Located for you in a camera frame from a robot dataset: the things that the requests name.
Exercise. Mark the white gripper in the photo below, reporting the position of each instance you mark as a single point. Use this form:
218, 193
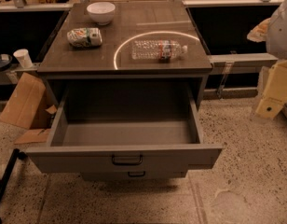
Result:
280, 32

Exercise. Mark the clear plastic water bottle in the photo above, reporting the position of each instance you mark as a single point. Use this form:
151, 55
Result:
157, 50

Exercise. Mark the grey drawer cabinet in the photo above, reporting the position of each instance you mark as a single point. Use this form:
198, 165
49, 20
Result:
133, 20

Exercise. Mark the lower grey drawer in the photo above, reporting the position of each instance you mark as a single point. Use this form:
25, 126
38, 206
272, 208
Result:
113, 176

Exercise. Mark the open grey top drawer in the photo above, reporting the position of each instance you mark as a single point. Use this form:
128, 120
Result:
126, 127

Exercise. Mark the white ceramic bowl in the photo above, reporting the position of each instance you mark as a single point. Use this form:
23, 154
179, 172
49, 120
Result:
101, 12

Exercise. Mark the brown cardboard box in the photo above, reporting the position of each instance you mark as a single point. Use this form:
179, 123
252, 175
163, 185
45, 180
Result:
30, 107

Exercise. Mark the white paper cup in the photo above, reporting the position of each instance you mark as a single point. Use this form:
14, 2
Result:
23, 57

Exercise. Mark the black round dish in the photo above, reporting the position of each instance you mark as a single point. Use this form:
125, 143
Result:
5, 61

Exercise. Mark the black metal stand leg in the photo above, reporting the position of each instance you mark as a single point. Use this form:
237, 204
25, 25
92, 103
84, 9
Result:
15, 155

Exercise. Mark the grey metal shelf rail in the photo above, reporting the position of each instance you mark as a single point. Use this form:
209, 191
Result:
240, 63

